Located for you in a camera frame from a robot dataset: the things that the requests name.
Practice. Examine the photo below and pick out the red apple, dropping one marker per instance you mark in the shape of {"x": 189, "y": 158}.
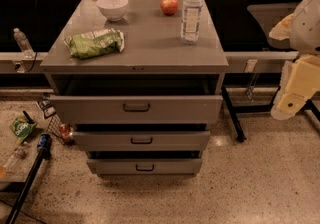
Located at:
{"x": 169, "y": 7}

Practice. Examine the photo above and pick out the white ceramic bowl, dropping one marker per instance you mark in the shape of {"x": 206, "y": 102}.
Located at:
{"x": 113, "y": 10}

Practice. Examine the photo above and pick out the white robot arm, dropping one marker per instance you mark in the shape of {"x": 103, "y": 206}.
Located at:
{"x": 302, "y": 28}

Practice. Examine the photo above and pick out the plastic bottle on floor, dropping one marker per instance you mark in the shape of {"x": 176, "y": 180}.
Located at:
{"x": 13, "y": 164}

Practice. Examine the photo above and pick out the green chip bag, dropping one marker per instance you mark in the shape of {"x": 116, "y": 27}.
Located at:
{"x": 95, "y": 43}

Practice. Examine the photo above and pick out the dark snack packet on floor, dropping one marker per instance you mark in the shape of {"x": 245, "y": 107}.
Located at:
{"x": 47, "y": 108}

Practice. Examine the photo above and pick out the clear plastic water bottle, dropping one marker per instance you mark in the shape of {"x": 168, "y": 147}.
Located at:
{"x": 191, "y": 14}

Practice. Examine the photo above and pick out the black table leg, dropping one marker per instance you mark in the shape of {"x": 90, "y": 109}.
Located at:
{"x": 240, "y": 134}

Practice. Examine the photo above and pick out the grey top drawer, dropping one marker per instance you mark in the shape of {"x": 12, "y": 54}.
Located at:
{"x": 137, "y": 109}

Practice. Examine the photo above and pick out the small water bottle on ledge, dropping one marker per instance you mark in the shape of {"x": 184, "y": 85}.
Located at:
{"x": 23, "y": 43}

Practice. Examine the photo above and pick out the grey metal drawer cabinet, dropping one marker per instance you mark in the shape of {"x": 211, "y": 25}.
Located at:
{"x": 154, "y": 62}

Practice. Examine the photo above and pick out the grey bottom drawer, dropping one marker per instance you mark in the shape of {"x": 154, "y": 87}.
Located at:
{"x": 144, "y": 166}

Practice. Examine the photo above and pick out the grey chair seat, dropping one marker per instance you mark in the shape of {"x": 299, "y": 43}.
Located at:
{"x": 268, "y": 16}

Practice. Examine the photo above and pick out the red can on floor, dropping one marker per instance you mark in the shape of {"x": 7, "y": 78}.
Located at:
{"x": 65, "y": 133}

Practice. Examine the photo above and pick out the green snack packet on floor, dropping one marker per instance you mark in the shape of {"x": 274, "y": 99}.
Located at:
{"x": 22, "y": 128}

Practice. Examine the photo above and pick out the black pole with blue clamp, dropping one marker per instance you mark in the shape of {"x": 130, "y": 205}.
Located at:
{"x": 43, "y": 149}

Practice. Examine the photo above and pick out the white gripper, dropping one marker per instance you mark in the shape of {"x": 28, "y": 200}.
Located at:
{"x": 307, "y": 24}

